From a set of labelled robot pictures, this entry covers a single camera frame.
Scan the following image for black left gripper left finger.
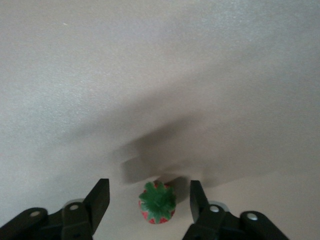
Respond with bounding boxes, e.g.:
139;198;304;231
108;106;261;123
0;178;111;240

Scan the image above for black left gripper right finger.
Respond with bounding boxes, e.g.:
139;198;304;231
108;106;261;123
183;179;291;240

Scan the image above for red strawberry green leaves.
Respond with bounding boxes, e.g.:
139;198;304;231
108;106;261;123
138;180;177;225

